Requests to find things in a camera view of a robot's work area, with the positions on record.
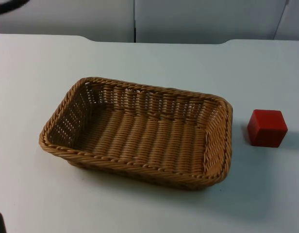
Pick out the pale brown wicker basket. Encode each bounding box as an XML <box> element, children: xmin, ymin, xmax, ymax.
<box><xmin>38</xmin><ymin>77</ymin><xmax>234</xmax><ymax>191</ymax></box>

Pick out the red cube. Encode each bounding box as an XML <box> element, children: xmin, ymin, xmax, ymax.
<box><xmin>247</xmin><ymin>109</ymin><xmax>288</xmax><ymax>148</ymax></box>

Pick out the black cable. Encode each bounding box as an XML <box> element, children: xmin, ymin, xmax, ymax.
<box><xmin>0</xmin><ymin>0</ymin><xmax>31</xmax><ymax>16</ymax></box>

